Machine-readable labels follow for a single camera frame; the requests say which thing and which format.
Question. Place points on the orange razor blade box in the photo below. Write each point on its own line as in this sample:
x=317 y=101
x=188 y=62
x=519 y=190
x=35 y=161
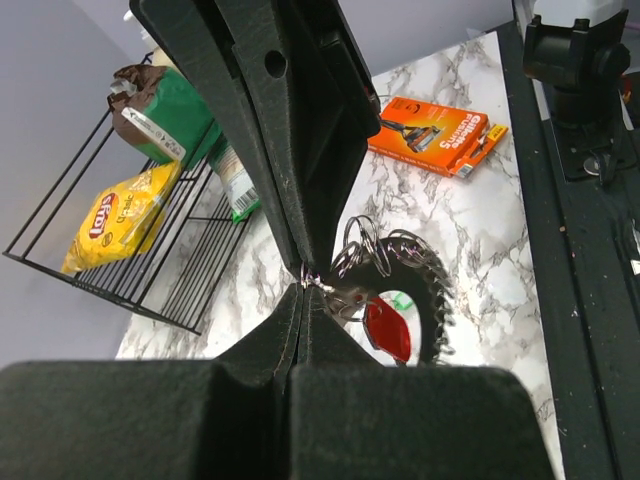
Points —
x=444 y=140

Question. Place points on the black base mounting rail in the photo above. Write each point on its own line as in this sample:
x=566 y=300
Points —
x=584 y=240

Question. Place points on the red key tag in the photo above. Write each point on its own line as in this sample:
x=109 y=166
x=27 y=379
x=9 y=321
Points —
x=387 y=330

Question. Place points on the yellow Lays chips bag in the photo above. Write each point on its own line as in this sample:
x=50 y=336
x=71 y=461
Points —
x=124 y=220

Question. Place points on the green key tag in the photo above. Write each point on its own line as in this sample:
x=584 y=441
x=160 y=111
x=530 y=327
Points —
x=400 y=301

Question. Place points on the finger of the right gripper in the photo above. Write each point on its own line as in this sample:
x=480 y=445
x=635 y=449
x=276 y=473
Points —
x=257 y=66

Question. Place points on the black wire rack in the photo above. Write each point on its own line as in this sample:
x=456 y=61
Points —
x=174 y=282

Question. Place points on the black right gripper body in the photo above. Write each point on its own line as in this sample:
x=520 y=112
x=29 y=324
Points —
x=335 y=111

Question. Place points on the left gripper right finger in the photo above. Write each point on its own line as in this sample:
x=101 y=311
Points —
x=361 y=420

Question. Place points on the green brown coffee bag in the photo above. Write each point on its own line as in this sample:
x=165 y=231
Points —
x=159 y=113

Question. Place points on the green white snack bag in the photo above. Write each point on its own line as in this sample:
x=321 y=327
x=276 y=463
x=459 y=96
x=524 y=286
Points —
x=237 y=185

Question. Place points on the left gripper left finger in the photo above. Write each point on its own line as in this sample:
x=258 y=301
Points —
x=223 y=418

